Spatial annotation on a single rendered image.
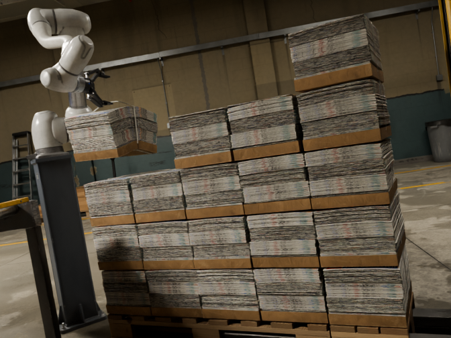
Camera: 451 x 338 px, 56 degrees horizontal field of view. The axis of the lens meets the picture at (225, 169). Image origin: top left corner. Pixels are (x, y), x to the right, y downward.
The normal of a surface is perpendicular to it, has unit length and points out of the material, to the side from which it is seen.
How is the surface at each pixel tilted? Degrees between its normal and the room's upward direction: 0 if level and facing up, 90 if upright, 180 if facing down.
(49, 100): 90
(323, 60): 90
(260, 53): 90
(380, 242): 90
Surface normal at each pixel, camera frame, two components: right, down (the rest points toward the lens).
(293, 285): -0.45, 0.11
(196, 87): -0.10, 0.07
